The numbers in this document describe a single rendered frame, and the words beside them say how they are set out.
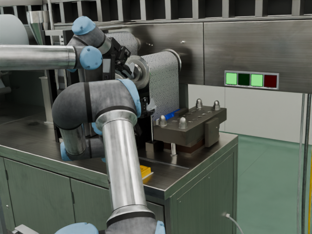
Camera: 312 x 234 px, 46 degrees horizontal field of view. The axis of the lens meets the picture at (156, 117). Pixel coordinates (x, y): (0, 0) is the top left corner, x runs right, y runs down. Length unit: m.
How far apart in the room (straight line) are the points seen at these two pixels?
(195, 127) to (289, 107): 2.69
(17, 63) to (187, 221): 0.87
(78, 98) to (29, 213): 1.14
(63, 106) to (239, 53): 0.94
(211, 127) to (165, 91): 0.27
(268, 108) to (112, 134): 3.39
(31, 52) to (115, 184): 0.49
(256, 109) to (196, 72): 2.53
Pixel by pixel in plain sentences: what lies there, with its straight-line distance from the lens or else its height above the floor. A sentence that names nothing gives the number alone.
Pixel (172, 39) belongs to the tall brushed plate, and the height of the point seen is 1.36.
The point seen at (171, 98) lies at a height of 1.10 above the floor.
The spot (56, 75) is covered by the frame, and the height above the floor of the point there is 1.24.
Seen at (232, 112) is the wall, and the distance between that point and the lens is 4.40.
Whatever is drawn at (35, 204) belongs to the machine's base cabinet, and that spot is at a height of 0.60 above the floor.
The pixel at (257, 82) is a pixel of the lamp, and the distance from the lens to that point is 1.69.
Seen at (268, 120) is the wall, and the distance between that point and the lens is 4.27.
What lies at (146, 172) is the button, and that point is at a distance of 1.40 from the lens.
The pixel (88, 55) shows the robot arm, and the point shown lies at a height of 1.38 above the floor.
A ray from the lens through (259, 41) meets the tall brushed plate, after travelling 1.67.
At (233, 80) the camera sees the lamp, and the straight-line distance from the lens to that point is 1.73.
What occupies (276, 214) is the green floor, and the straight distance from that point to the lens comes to 2.97.
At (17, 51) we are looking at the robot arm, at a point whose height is 1.41.
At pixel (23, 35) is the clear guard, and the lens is 2.40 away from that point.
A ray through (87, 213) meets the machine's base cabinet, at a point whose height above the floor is 0.66.
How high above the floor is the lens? 1.50
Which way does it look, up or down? 16 degrees down
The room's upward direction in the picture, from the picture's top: 3 degrees counter-clockwise
